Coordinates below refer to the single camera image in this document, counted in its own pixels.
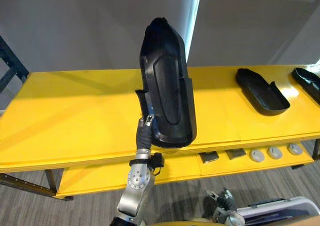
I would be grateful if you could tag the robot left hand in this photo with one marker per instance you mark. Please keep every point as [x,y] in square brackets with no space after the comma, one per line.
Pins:
[143,138]

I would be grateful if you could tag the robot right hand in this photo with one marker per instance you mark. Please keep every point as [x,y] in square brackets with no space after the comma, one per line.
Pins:
[226,202]

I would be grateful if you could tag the black plastic housing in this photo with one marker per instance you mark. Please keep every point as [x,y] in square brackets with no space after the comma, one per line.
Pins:
[263,93]
[308,82]
[172,90]

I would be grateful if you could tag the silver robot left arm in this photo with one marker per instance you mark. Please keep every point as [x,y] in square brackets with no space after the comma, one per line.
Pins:
[136,186]

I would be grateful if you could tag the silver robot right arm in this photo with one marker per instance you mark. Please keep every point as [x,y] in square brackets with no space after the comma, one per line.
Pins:
[231,218]

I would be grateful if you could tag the narrow yellow shelf board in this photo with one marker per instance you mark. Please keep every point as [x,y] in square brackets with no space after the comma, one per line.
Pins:
[180,169]

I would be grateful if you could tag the wide yellow shelf board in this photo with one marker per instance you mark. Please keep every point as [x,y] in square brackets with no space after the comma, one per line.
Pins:
[75,115]

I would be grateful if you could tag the grey square plastic part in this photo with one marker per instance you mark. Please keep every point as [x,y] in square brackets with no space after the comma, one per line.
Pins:
[209,157]
[235,154]

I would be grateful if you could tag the grey round plastic part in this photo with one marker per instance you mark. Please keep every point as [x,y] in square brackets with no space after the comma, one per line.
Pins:
[256,155]
[295,149]
[275,152]

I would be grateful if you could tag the white plastic box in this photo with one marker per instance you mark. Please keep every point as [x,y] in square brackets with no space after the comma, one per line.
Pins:
[287,211]

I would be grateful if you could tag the bright vertical light strip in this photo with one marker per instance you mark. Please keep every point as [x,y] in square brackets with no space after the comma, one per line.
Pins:
[193,18]

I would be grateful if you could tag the black metal rack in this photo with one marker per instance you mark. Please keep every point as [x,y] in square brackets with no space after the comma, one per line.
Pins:
[11,65]

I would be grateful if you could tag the black wrist camera clamp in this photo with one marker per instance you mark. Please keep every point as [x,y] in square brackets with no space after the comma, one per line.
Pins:
[157,160]

